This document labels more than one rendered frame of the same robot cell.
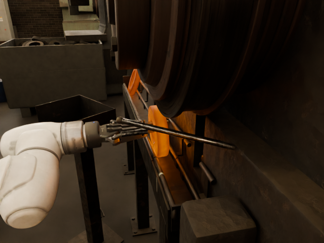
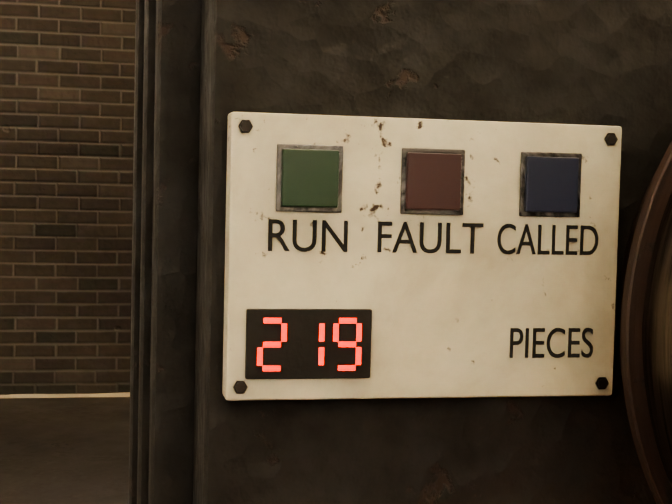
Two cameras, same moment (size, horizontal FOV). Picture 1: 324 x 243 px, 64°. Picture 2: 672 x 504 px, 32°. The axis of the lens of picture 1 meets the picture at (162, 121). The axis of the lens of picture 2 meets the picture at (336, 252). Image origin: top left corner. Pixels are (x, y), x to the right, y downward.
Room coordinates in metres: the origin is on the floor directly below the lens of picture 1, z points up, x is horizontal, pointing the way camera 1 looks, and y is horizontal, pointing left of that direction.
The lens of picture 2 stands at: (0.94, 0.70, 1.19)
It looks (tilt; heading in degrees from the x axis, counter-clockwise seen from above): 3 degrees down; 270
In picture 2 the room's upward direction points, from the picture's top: 1 degrees clockwise
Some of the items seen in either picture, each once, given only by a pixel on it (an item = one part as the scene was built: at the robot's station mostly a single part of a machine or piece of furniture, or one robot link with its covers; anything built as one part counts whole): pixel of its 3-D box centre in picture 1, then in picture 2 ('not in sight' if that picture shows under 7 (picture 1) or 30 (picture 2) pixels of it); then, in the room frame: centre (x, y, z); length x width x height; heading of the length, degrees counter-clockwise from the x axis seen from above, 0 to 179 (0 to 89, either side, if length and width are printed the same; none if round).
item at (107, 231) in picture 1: (85, 181); not in sight; (0.97, 0.35, 0.36); 0.26 x 0.20 x 0.72; 47
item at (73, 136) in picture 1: (75, 137); not in sight; (0.65, 0.24, 0.75); 0.09 x 0.06 x 0.09; 12
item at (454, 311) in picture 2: not in sight; (426, 258); (0.89, -0.06, 1.15); 0.26 x 0.02 x 0.18; 12
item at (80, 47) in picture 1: (59, 71); not in sight; (3.08, 1.23, 0.39); 1.03 x 0.83 x 0.79; 106
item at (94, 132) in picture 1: (102, 133); not in sight; (0.66, 0.17, 0.76); 0.09 x 0.08 x 0.07; 102
